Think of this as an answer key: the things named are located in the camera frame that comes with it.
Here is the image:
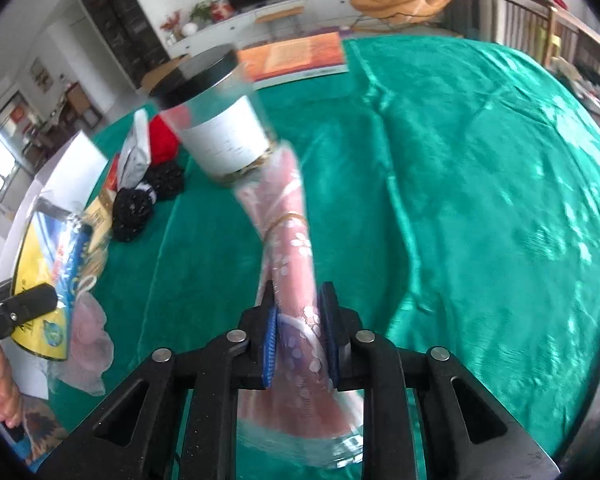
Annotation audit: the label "pile of household clutter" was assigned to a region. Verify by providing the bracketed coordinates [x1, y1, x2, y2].
[555, 55, 600, 136]

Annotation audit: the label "person's left hand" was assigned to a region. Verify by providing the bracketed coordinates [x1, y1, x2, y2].
[0, 342, 23, 428]

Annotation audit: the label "white television cabinet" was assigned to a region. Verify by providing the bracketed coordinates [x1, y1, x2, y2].
[167, 0, 366, 58]

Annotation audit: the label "brown cardboard box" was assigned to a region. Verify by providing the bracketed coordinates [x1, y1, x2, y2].
[139, 55, 186, 93]

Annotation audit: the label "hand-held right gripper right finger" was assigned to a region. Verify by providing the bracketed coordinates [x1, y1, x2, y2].
[320, 281, 561, 480]

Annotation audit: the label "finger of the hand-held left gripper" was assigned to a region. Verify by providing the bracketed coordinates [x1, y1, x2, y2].
[0, 282, 60, 333]

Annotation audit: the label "white box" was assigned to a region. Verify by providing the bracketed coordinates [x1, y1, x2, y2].
[0, 130, 110, 271]

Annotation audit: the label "orange packet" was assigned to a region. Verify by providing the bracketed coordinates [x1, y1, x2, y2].
[102, 156, 121, 193]

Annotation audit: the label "wooden stool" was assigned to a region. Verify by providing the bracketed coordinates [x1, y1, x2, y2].
[256, 6, 305, 41]

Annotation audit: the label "orange book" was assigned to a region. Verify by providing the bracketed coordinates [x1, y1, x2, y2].
[237, 32, 350, 86]

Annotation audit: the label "red yarn ball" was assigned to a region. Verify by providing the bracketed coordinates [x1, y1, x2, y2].
[147, 115, 181, 166]

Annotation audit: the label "dark display shelf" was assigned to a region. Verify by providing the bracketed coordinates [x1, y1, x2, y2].
[74, 0, 171, 88]

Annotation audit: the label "framed wall picture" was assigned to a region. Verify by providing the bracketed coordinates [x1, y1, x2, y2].
[30, 57, 53, 92]

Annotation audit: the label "grey curtain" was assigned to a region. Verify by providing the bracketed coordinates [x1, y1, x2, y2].
[440, 0, 491, 41]

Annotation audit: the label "yellow and blue packet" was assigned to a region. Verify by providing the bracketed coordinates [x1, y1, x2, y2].
[12, 197, 93, 361]

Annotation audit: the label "wooden chair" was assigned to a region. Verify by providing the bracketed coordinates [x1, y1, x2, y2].
[492, 0, 600, 86]

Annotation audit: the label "black beaded bag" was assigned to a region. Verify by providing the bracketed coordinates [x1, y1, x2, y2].
[112, 187, 156, 243]
[145, 162, 186, 201]

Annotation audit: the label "leafy plant with red decoration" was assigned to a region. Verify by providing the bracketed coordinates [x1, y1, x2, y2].
[190, 0, 235, 26]

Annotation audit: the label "grey foil pouch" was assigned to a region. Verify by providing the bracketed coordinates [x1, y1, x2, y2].
[117, 109, 153, 191]

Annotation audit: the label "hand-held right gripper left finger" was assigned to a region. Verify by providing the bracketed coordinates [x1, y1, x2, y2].
[37, 280, 281, 480]

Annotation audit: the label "tan cardboard box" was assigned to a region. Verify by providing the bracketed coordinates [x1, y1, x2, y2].
[82, 195, 116, 253]

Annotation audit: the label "pink sheer cloth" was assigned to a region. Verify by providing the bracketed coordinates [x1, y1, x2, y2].
[47, 275, 115, 396]

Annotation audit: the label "red flowers in vase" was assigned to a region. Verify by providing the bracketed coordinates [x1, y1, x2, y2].
[160, 10, 183, 43]

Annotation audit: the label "pink floral plastic bag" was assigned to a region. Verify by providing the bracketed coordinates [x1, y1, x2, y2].
[232, 145, 366, 466]

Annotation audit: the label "clear jar with black lid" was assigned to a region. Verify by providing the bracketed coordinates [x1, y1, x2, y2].
[147, 44, 281, 188]

